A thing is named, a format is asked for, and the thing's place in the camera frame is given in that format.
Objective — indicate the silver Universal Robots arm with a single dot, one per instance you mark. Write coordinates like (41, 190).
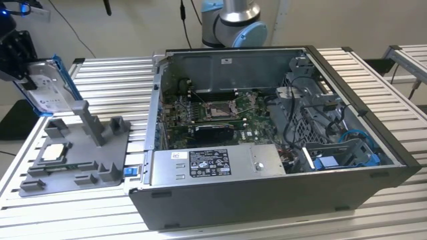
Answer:
(213, 25)

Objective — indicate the black graphics card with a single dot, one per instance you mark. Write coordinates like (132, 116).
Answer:
(213, 135)

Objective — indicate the blue case latch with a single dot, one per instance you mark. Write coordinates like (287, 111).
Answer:
(129, 172)

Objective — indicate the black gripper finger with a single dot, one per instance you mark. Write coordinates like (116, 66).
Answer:
(29, 83)

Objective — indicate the silver CPU chip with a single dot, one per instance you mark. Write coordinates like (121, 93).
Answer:
(53, 152)

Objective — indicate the black box under table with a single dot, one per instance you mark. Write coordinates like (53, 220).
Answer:
(377, 66)

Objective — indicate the grey parts rack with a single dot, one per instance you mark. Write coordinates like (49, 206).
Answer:
(87, 160)

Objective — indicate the black installed RAM sticks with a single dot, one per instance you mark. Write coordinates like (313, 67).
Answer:
(215, 94)

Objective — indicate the black antenna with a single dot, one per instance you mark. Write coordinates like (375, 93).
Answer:
(107, 7)

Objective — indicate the silver power supply unit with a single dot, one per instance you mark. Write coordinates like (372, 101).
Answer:
(167, 167)

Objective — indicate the blue disk carrier in bay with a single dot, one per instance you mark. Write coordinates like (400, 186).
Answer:
(328, 162)

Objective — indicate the open black PC case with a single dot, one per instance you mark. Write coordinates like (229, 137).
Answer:
(253, 200)

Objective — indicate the green motherboard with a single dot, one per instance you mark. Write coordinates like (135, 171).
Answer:
(253, 120)

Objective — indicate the hard disk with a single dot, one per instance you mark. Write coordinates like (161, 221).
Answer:
(49, 87)

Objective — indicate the CPU socket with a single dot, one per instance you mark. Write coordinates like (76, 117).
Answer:
(220, 110)

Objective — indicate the metal slat side table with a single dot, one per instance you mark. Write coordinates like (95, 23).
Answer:
(409, 57)

